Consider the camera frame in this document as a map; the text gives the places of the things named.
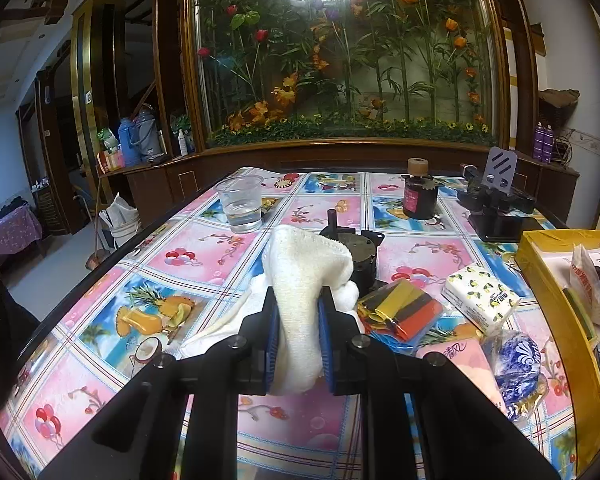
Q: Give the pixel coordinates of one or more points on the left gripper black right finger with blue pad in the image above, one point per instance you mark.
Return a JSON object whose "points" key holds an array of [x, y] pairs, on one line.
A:
{"points": [[420, 417]]}

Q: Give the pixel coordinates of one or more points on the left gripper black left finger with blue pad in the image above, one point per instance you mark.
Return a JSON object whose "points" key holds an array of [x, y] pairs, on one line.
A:
{"points": [[177, 416]]}

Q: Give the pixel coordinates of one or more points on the pink tissue pack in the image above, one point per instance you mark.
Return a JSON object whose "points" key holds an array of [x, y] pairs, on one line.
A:
{"points": [[468, 356]]}

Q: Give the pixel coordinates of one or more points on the blue white patterned pouch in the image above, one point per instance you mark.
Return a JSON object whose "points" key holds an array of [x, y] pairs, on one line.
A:
{"points": [[515, 361]]}

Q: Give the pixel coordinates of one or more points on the coloured bands bag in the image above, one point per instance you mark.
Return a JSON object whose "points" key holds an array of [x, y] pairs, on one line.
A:
{"points": [[398, 314]]}

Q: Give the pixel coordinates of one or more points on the tissue pack lemon print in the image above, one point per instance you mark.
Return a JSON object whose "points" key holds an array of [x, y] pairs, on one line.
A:
{"points": [[481, 297]]}

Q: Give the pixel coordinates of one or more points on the white towel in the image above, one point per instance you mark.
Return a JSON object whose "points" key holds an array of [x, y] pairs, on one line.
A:
{"points": [[297, 264]]}

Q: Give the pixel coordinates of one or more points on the colourful patterned tablecloth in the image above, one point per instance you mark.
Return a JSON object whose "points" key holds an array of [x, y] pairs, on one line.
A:
{"points": [[184, 276]]}

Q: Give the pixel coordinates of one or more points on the broom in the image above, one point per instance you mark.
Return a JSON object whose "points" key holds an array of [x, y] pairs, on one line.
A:
{"points": [[100, 252]]}

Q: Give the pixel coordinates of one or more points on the white bucket with papers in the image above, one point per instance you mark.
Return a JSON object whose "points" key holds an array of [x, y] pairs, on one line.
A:
{"points": [[122, 220]]}

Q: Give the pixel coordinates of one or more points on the yellow cardboard box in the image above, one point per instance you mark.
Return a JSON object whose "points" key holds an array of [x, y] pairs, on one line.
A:
{"points": [[544, 261]]}

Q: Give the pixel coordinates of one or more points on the black electric motor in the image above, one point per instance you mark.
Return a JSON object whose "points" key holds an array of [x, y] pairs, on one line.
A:
{"points": [[363, 247]]}

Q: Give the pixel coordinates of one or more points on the clear plastic cup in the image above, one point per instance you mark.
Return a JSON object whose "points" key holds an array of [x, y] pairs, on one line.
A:
{"points": [[241, 201]]}

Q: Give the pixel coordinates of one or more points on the black phone stand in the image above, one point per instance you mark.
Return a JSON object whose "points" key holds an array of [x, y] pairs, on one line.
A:
{"points": [[499, 213]]}

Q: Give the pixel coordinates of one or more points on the dark jar with cork lid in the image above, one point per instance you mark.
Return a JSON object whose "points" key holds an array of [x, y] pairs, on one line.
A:
{"points": [[420, 190]]}

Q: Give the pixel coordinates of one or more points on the blue thermos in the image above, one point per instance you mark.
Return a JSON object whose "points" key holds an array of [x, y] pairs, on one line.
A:
{"points": [[127, 134]]}

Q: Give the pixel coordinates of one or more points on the white spray bottle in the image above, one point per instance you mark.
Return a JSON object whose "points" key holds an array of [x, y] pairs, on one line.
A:
{"points": [[182, 144]]}

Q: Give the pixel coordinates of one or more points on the grey thermos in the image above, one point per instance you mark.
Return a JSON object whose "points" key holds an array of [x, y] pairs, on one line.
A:
{"points": [[148, 141]]}

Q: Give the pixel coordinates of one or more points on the purple bottles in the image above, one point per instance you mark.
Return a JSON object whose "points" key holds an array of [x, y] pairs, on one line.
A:
{"points": [[543, 143]]}

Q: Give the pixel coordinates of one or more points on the flower display glass cabinet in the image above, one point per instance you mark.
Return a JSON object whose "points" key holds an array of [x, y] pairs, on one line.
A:
{"points": [[269, 72]]}

